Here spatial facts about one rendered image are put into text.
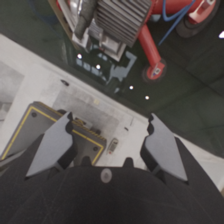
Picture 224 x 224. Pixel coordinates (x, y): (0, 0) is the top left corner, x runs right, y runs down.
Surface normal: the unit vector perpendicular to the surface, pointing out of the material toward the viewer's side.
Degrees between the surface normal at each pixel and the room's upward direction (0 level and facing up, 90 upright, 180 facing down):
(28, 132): 0
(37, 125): 0
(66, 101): 0
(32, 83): 12
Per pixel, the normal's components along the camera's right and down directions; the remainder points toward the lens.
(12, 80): 0.05, 0.08
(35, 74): -0.16, -0.04
